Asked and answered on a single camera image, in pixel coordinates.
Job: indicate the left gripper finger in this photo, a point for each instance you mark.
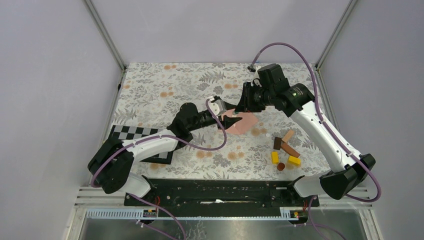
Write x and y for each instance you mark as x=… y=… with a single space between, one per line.
x=222 y=103
x=227 y=121

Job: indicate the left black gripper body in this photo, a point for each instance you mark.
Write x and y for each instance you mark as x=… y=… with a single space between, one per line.
x=203 y=120

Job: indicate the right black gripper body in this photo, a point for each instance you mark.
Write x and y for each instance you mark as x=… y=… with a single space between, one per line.
x=263 y=97

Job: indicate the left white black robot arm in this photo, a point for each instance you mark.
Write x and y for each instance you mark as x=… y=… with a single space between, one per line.
x=111 y=165

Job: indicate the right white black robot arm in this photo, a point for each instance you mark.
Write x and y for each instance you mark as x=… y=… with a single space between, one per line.
x=348 y=167

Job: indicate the light wooden block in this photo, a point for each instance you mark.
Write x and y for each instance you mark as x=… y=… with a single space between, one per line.
x=288 y=136

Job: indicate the dark brown wooden block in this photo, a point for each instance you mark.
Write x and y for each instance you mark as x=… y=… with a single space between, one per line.
x=277 y=143

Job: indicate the floral patterned table mat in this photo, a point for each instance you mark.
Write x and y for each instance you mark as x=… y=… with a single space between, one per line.
x=152 y=94

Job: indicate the reddish brown wooden block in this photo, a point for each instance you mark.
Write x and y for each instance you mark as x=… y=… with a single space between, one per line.
x=289 y=150

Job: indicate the yellow block near front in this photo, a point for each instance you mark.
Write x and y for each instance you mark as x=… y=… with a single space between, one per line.
x=275 y=158

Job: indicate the yellow block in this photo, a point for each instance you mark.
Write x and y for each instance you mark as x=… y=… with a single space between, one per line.
x=294 y=161
x=275 y=158

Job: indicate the small brown wooden cylinder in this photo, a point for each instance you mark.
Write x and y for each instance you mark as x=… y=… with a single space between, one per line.
x=280 y=166

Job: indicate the yellow block right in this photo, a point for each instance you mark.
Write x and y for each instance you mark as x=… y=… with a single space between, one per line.
x=294 y=161

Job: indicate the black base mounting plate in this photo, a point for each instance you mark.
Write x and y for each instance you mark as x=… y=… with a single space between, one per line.
x=225 y=198

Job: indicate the right aluminium frame post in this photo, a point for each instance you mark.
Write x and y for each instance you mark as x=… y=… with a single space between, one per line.
x=336 y=32

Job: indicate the aluminium frame post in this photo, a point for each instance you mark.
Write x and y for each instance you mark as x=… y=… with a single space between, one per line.
x=336 y=32
x=104 y=33

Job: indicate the white slotted cable duct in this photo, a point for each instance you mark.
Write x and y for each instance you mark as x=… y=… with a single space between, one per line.
x=151 y=214

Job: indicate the left aluminium frame post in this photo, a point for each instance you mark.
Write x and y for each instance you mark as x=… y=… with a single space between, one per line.
x=104 y=33

